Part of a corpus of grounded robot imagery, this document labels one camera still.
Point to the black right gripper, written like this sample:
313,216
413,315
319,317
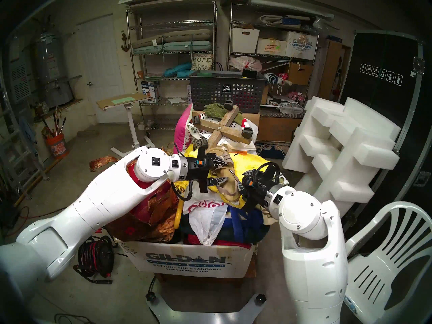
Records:
260,191

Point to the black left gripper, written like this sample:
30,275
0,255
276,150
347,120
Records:
200,169

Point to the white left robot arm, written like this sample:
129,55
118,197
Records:
101,198

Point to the gray robot base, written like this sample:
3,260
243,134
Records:
202,316

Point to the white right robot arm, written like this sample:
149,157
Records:
314,266

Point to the yellow plastic bag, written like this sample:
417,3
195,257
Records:
190,153

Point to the dark blue floral rug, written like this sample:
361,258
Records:
270,151

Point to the wooden cross caster dolly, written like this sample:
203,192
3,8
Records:
222,127

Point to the pink bag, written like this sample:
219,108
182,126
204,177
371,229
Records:
182,134

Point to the white bag red circles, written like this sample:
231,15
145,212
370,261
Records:
209,225

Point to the green knit glove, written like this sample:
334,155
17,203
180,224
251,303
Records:
212,110

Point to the brown wooden chest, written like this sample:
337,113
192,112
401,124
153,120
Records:
276,127

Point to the black perforated plastic basket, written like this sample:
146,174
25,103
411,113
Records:
209,90

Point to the orange floral tote bag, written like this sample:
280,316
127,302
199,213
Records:
152,218

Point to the red shiny bag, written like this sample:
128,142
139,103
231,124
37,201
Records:
133,178

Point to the gray striped cloth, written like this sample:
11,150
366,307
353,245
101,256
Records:
290,109

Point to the white overbed table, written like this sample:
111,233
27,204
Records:
133,131

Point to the large Gildan cardboard box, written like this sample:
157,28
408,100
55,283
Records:
189,259

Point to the pink flowers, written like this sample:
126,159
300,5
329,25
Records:
297,96

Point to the blue white product box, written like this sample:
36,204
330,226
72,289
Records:
152,90

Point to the small black box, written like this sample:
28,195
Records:
249,73

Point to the rolled blue mat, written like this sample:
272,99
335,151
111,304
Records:
270,79

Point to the white foam packing block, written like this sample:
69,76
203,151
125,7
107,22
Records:
347,151

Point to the teal pillow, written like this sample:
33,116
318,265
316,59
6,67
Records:
177,70

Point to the HOPE sign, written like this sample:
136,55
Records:
201,60

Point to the white bag red ribbon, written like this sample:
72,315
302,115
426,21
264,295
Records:
244,63

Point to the brown cardboard box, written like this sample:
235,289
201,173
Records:
302,75

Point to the white box orange label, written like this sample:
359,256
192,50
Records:
270,46

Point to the brown wooden board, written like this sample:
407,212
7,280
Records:
332,70

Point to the small Gildan cardboard box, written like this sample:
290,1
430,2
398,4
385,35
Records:
302,46

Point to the white door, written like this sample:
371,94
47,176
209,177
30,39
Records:
101,66

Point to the black flight case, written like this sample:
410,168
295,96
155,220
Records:
381,100

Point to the orange bucket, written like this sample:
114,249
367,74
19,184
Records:
58,147

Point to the white plastic chair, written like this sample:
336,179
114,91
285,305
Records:
381,279

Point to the long white tube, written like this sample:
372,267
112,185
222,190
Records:
290,8

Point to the gray water heater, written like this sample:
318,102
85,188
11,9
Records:
50,66

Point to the gray metal ladder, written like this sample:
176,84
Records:
17,147

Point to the anchor wall decoration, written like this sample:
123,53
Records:
125,45

